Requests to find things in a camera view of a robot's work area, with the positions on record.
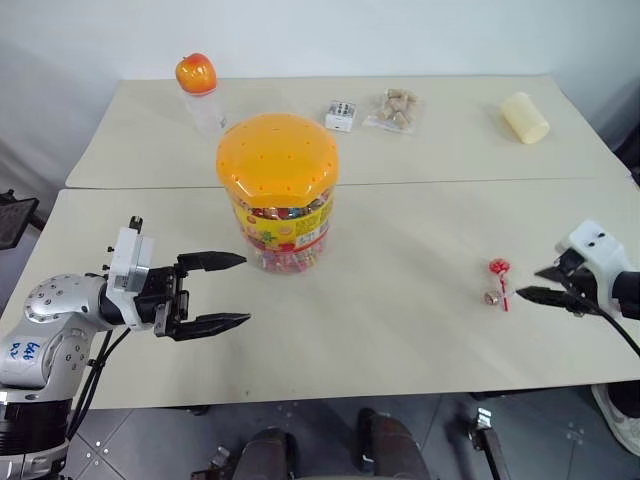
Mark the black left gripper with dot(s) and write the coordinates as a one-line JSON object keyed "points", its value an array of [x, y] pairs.
{"points": [[162, 297]]}

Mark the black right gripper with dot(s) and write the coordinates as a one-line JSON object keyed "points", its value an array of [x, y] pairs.
{"points": [[582, 287]]}

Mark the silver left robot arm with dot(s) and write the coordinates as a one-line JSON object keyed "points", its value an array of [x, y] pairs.
{"points": [[47, 320]]}

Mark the clear lollipop jar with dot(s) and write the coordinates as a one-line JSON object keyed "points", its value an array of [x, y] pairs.
{"points": [[285, 235]]}

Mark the orange plastic jar lid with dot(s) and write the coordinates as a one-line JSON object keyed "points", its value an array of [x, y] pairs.
{"points": [[277, 155]]}

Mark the red wrapped lollipop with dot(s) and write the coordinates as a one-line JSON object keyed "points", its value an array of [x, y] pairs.
{"points": [[500, 268]]}

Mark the small brown wrapped lollipop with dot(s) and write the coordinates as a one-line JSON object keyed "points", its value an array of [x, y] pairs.
{"points": [[490, 298]]}

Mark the white shoe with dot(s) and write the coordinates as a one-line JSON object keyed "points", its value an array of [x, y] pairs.
{"points": [[620, 420]]}

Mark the pale yellow cylinder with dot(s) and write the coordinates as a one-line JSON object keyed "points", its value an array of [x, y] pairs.
{"points": [[525, 117]]}

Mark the dark rounded shape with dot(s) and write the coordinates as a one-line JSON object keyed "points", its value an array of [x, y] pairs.
{"points": [[392, 445], [265, 455]]}

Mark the black table leg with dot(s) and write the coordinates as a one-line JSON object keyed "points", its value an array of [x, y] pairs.
{"points": [[492, 445]]}

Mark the clear bottle with orange cap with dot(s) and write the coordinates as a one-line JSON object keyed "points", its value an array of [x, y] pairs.
{"points": [[205, 112]]}

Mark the black stand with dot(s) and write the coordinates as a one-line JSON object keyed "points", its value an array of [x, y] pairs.
{"points": [[15, 220]]}

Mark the white dice box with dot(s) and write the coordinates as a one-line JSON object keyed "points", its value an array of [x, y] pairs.
{"points": [[341, 116]]}

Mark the orange red toy apple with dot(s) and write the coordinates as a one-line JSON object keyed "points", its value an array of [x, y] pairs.
{"points": [[196, 73]]}

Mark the bag of brown cubes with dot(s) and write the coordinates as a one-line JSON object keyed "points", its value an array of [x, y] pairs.
{"points": [[393, 110]]}

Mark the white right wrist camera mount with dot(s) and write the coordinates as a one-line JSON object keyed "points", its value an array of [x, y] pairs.
{"points": [[597, 250]]}

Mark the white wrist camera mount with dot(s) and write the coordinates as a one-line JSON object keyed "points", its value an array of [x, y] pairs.
{"points": [[597, 250], [125, 265]]}

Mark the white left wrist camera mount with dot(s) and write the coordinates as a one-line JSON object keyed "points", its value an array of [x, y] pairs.
{"points": [[125, 265]]}

